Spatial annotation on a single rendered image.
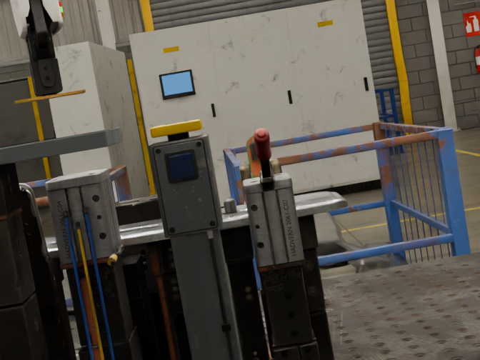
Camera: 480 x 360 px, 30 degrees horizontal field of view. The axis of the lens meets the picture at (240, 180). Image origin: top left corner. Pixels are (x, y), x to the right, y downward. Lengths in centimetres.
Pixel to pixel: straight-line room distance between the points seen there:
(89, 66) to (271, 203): 811
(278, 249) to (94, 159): 811
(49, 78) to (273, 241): 38
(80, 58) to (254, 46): 178
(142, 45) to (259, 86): 127
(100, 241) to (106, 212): 4
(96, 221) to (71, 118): 811
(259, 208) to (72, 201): 25
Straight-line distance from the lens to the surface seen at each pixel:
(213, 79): 925
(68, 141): 103
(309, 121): 931
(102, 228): 123
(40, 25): 106
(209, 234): 106
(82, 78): 930
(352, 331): 176
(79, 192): 123
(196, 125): 106
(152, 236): 135
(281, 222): 123
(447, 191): 331
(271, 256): 123
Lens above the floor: 118
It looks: 5 degrees down
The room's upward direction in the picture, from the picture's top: 10 degrees counter-clockwise
